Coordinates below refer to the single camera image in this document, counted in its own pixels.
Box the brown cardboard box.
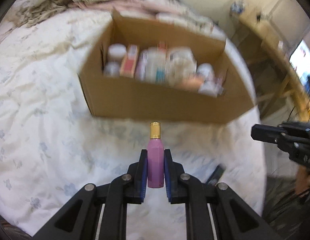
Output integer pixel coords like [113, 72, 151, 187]
[78, 9, 257, 126]

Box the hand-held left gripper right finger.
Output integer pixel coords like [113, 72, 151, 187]
[164, 149, 282, 240]

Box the person's right hand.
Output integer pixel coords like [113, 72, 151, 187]
[295, 164, 310, 196]

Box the pink cloth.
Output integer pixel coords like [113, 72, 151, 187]
[77, 0, 159, 13]

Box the wooden desk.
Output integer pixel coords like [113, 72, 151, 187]
[229, 9, 310, 121]

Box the black narrow strip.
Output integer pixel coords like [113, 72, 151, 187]
[207, 164, 226, 186]

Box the computer monitor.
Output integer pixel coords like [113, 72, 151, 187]
[288, 39, 310, 81]

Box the tall white lotion bottle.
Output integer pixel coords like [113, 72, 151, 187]
[145, 46, 168, 83]

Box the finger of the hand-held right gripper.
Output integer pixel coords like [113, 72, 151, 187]
[277, 121, 310, 133]
[251, 124, 289, 145]

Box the peach oval case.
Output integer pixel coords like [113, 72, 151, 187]
[177, 76, 206, 91]

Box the small white bottle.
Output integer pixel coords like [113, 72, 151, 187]
[196, 63, 215, 81]

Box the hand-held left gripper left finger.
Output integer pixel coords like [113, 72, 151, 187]
[33, 149, 148, 240]

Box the pink bottle with gold cap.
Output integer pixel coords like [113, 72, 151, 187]
[146, 122, 165, 188]

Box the white floral comforter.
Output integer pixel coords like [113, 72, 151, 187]
[0, 7, 269, 240]

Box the white patterned pillow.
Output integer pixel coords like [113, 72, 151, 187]
[145, 0, 222, 35]

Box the white and teal carton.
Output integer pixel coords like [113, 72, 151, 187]
[155, 69, 167, 83]

